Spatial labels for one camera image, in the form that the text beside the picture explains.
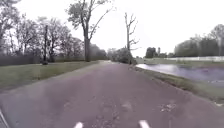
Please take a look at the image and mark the bushes by path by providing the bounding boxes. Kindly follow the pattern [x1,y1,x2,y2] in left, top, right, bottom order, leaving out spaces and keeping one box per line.
[107,47,138,65]

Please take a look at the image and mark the reddish asphalt path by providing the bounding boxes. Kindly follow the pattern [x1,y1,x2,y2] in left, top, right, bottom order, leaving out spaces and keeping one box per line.
[0,60,224,128]

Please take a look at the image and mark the bare pruned tree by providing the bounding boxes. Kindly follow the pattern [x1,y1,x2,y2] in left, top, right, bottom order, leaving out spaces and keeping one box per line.
[123,12,140,65]

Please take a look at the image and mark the tall bare tree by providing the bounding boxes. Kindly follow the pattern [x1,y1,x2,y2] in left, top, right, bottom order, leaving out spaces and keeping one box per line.
[65,0,116,63]

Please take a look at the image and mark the distant grass field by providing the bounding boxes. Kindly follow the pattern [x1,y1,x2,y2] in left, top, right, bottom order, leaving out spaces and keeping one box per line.
[135,57,224,68]

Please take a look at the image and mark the robot's own part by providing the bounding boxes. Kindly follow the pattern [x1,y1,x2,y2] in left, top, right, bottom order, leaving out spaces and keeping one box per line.
[138,119,151,128]
[73,121,84,128]

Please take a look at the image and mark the dark tree trunk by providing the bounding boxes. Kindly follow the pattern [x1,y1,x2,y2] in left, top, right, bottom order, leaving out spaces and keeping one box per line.
[40,24,50,66]

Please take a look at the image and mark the pond water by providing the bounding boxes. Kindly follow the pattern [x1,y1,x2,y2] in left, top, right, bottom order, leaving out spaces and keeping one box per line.
[135,63,224,84]

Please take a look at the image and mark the grass bank by water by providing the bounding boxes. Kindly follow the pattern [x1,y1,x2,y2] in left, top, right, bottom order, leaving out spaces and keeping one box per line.
[129,64,224,104]

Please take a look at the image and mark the grass lawn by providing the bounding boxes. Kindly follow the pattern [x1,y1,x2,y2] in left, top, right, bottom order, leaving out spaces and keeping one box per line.
[0,60,101,92]

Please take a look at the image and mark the white fence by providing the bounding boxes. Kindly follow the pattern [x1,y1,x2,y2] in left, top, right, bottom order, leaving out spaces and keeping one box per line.
[165,55,224,62]

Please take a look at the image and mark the row of trees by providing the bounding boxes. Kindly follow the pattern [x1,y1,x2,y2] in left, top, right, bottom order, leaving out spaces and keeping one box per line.
[0,0,108,66]

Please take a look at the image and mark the distant trees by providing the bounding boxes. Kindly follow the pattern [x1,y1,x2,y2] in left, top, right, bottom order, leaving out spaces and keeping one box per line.
[144,23,224,59]

